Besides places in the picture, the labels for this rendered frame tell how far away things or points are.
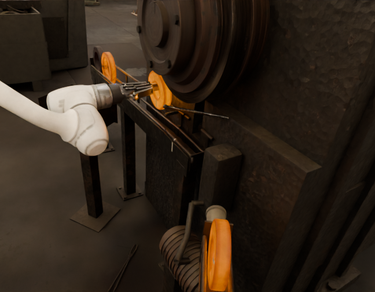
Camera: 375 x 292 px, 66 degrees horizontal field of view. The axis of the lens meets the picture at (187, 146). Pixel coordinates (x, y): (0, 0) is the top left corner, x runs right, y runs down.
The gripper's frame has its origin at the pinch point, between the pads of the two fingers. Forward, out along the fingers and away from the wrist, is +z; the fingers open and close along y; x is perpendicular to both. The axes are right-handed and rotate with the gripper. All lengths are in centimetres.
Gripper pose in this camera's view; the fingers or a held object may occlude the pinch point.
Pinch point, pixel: (158, 86)
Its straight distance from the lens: 119.3
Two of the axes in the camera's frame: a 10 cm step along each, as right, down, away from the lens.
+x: 0.4, -8.3, -5.6
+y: 5.1, 5.0, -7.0
